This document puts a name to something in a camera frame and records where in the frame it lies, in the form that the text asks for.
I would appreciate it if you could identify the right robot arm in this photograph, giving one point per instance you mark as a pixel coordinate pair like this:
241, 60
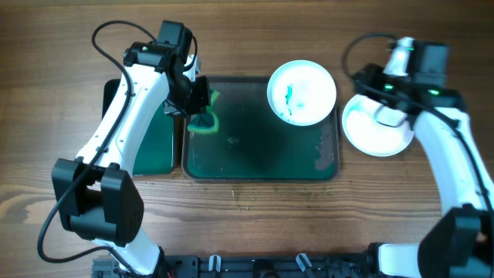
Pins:
461, 243

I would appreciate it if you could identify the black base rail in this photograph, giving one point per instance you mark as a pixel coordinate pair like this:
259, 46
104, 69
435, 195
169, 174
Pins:
342, 265

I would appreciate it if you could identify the large dark serving tray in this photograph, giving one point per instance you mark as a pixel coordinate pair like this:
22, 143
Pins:
253, 144

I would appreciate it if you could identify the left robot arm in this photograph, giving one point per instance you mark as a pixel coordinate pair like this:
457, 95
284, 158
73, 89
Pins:
96, 197

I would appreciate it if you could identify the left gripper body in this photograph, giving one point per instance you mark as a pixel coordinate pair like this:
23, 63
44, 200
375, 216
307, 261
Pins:
187, 95

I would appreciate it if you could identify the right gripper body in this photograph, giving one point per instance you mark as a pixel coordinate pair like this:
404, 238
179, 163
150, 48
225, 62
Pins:
376, 76

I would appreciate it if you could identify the white plate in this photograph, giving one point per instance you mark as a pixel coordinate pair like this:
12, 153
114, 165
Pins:
301, 93
366, 135

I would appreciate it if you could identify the small green water tray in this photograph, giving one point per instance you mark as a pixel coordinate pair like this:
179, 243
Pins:
155, 156

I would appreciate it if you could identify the green yellow sponge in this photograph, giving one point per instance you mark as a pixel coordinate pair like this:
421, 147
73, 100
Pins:
207, 122

